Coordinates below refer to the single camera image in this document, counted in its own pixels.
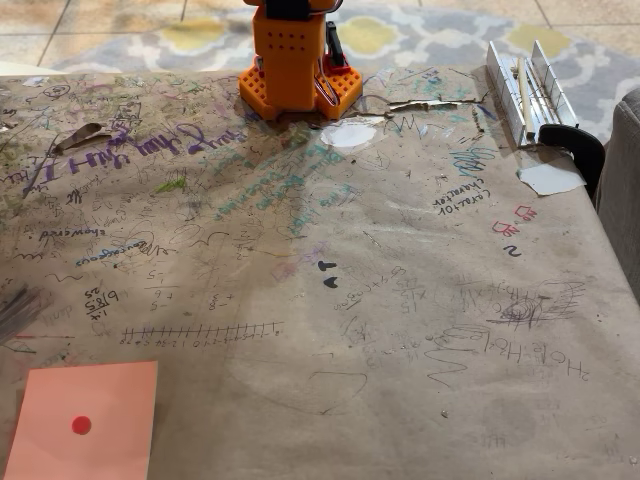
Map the orange robot arm with base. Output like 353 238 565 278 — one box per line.
238 0 364 121

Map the scribbled brown paper table cover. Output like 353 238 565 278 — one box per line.
0 63 640 480

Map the red and black base clamp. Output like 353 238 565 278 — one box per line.
322 21 352 77

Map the grey yellow patterned rug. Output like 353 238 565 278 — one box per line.
49 0 640 146

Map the pink paper sheet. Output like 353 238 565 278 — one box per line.
2 360 159 480

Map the red white servo cable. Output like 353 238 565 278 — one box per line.
313 54 342 107

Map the aluminium channel rail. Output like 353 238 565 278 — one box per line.
485 39 581 149

